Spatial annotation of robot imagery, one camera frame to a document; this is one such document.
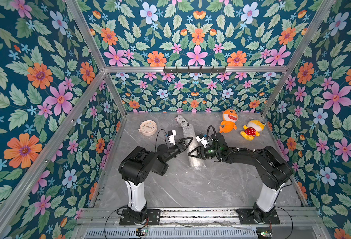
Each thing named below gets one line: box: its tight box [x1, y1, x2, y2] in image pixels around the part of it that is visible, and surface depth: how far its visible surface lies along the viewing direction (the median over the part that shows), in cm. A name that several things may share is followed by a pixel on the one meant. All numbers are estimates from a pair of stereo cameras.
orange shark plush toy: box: [219, 108, 239, 134], surface depth 110 cm
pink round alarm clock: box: [138, 119, 158, 136], surface depth 110 cm
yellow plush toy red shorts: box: [239, 119, 267, 141], surface depth 104 cm
